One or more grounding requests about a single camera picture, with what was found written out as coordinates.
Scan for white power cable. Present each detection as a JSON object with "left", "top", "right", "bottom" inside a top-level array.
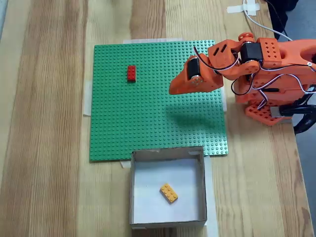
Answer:
[{"left": 242, "top": 0, "right": 294, "bottom": 42}]

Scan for wide white masking tape strip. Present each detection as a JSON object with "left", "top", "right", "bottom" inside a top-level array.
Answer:
[{"left": 122, "top": 37, "right": 184, "bottom": 45}]

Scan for green lego baseplate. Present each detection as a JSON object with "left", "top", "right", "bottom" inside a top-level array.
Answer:
[{"left": 89, "top": 39, "right": 229, "bottom": 162}]

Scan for long white masking tape strip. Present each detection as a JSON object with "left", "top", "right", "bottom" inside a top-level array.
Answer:
[{"left": 203, "top": 156, "right": 219, "bottom": 237}]

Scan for yellow lego block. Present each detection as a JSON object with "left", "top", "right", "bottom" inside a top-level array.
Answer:
[{"left": 159, "top": 183, "right": 179, "bottom": 205}]

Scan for brown cardboard box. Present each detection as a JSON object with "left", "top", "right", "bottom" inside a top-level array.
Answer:
[{"left": 129, "top": 146, "right": 208, "bottom": 231}]

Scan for red white black servo cable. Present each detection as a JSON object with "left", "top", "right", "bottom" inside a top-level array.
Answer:
[{"left": 193, "top": 46, "right": 240, "bottom": 74}]

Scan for black table clamp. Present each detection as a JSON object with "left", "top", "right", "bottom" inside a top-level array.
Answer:
[{"left": 270, "top": 105, "right": 316, "bottom": 135}]

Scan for person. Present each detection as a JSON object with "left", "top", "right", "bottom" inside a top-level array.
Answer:
[{"left": 266, "top": 0, "right": 301, "bottom": 38}]

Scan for red lego block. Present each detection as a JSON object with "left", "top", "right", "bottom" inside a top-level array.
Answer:
[{"left": 126, "top": 65, "right": 137, "bottom": 83}]

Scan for crossed white masking tape pieces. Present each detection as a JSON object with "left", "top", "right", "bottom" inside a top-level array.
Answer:
[{"left": 226, "top": 0, "right": 261, "bottom": 17}]

